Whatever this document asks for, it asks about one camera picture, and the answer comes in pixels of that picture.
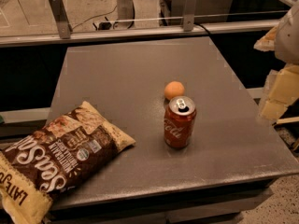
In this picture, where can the brown tortilla chip bag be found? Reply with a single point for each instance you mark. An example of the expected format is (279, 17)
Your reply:
(54, 159)

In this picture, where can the right metal rail bracket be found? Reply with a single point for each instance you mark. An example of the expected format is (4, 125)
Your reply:
(188, 15)

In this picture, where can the orange fruit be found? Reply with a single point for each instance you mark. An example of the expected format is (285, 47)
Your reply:
(173, 89)

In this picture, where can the left metal rail bracket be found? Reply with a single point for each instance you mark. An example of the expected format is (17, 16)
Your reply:
(61, 19)

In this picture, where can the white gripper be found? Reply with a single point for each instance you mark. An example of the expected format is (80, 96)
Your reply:
(288, 37)

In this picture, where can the red coke can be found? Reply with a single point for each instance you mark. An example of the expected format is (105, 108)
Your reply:
(179, 119)

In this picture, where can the metal rail bracket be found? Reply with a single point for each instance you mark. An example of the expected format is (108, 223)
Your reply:
(61, 19)
(188, 15)

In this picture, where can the metal guard rail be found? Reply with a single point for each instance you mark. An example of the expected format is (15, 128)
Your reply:
(158, 32)

